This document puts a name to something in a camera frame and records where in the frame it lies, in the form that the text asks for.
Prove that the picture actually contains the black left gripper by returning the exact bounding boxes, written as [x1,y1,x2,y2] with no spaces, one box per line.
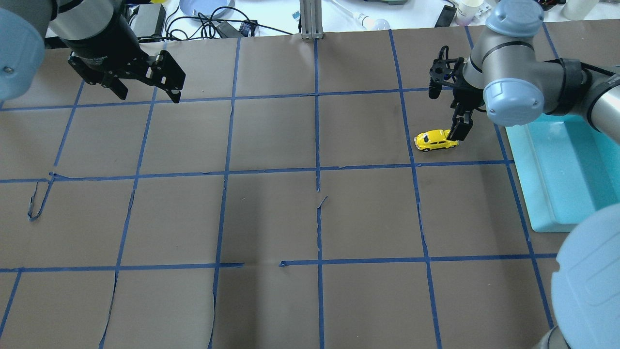
[68,19,186,104]

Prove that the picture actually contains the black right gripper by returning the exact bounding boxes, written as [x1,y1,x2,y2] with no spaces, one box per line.
[445,80,486,141]

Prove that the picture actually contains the yellow beetle toy car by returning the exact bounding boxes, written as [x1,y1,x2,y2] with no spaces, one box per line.
[413,129,459,152]

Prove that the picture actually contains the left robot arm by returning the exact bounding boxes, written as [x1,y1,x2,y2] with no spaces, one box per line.
[0,0,186,103]

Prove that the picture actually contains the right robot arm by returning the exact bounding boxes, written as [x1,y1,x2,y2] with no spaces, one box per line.
[428,0,619,349]

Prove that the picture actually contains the blue plate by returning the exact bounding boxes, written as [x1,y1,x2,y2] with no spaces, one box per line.
[178,0,235,20]

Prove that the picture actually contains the light blue plastic bin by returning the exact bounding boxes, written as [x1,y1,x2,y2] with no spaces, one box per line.
[506,115,620,233]

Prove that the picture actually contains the black power adapter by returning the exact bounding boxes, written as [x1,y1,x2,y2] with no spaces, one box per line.
[434,5,457,27]

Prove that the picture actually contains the white paper cup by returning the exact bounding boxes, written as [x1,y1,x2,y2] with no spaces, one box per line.
[454,0,484,26]

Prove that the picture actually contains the light bulb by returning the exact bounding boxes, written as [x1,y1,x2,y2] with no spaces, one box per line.
[330,0,390,31]

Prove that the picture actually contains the aluminium frame post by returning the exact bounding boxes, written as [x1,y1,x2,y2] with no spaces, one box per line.
[299,0,324,40]

